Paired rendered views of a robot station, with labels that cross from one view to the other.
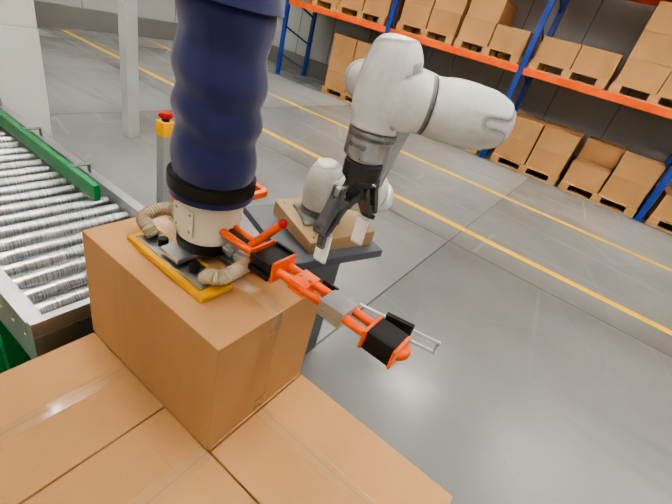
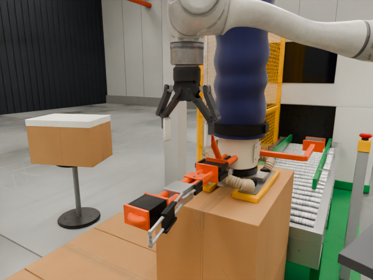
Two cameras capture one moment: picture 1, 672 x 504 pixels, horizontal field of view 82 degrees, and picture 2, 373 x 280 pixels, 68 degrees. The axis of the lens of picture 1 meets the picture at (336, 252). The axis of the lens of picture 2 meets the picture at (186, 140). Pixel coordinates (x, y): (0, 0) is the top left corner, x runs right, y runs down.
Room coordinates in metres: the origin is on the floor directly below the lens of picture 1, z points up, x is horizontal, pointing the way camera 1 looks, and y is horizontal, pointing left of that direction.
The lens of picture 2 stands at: (0.77, -0.78, 1.40)
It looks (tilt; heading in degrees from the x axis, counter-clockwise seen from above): 13 degrees down; 93
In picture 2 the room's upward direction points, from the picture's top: straight up
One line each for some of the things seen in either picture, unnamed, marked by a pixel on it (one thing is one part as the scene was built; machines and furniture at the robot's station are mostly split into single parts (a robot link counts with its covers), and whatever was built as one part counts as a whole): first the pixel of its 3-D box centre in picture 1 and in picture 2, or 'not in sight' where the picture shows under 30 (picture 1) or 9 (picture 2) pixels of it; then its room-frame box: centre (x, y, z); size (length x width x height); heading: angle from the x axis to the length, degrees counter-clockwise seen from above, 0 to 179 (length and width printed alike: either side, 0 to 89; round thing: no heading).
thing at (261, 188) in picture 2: not in sight; (258, 179); (1.02, 0.32, 0.97); 0.34 x 0.10 x 0.05; 61
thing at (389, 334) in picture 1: (384, 341); (146, 210); (0.64, -0.15, 1.07); 0.08 x 0.07 x 0.05; 61
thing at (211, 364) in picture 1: (202, 309); (231, 224); (0.92, 0.36, 0.74); 0.60 x 0.40 x 0.40; 62
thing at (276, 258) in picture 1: (272, 260); (211, 169); (0.82, 0.15, 1.07); 0.10 x 0.08 x 0.06; 151
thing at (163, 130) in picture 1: (164, 211); (354, 213); (1.81, 0.97, 0.50); 0.07 x 0.07 x 1.00; 62
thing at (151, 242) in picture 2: (377, 314); (181, 206); (0.73, -0.13, 1.07); 0.31 x 0.03 x 0.05; 74
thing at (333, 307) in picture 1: (337, 308); (178, 193); (0.71, -0.04, 1.07); 0.07 x 0.07 x 0.04; 61
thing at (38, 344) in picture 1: (137, 309); (253, 236); (1.10, 0.69, 0.47); 0.70 x 0.03 x 0.15; 152
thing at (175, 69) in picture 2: (358, 180); (186, 84); (0.73, 0.00, 1.37); 0.08 x 0.07 x 0.09; 151
